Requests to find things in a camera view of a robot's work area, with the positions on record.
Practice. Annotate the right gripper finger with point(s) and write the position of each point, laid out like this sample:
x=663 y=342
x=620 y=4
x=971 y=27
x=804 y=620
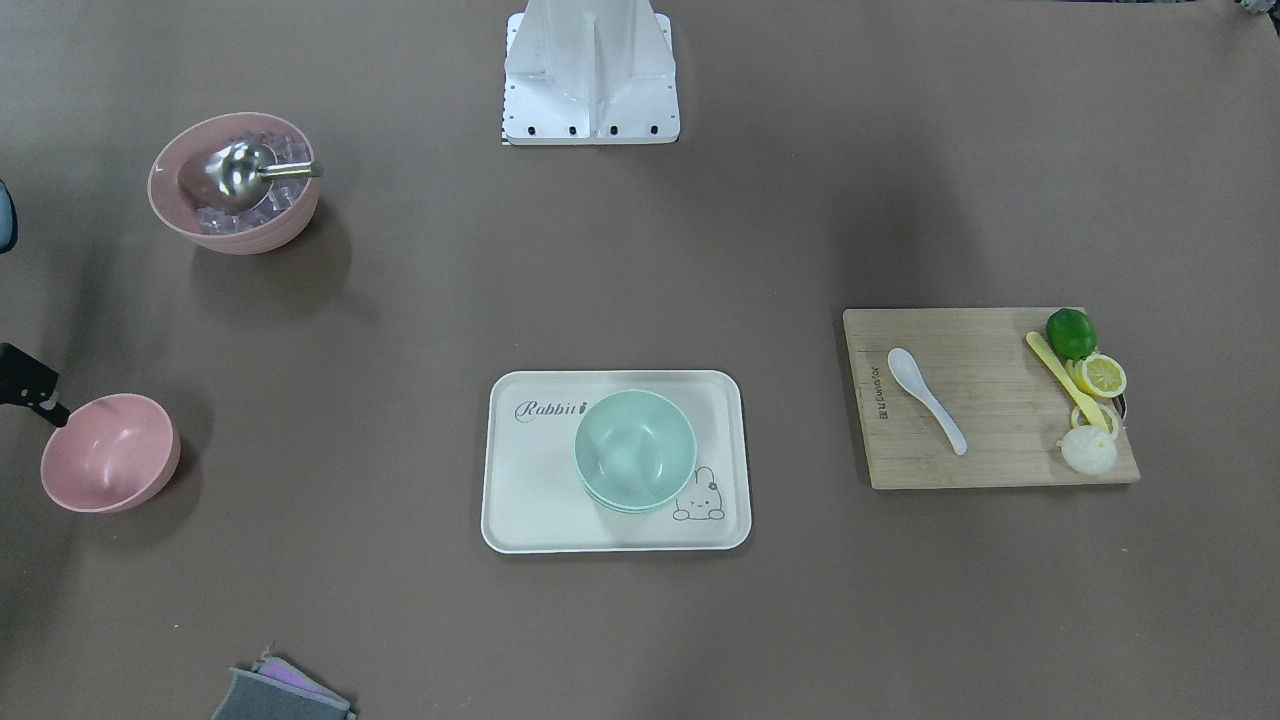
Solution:
x=52 y=411

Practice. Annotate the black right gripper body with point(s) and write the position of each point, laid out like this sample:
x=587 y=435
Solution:
x=24 y=378

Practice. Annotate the small pink bowl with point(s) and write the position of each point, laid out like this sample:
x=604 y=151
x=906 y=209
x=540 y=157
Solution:
x=114 y=453

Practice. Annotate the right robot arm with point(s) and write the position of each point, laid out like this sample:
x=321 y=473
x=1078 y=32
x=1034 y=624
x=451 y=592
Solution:
x=9 y=238

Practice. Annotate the large pink ice bowl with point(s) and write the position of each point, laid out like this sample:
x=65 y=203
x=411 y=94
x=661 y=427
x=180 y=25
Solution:
x=275 y=220

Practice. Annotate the green bowl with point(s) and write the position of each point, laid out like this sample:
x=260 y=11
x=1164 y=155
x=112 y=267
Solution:
x=635 y=451

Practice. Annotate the white ceramic spoon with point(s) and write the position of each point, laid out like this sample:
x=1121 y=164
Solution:
x=908 y=375

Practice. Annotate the metal ice scoop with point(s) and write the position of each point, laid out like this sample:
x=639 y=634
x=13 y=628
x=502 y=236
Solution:
x=239 y=176

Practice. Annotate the grey purple folded cloth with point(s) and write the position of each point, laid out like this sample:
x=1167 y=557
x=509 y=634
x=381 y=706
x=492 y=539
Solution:
x=274 y=688

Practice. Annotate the cream rabbit tray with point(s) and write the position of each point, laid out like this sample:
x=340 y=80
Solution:
x=533 y=499

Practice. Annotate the bamboo cutting board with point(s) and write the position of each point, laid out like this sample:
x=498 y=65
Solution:
x=1011 y=410

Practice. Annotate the green lime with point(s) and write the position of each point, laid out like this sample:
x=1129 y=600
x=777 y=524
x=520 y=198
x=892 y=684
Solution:
x=1071 y=334

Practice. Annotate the yellow plastic knife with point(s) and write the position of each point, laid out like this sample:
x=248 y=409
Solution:
x=1090 y=410

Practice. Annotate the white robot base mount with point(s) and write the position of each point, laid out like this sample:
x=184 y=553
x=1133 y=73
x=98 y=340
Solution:
x=589 y=73

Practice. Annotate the lemon ring slice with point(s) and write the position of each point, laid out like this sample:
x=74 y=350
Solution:
x=1112 y=415

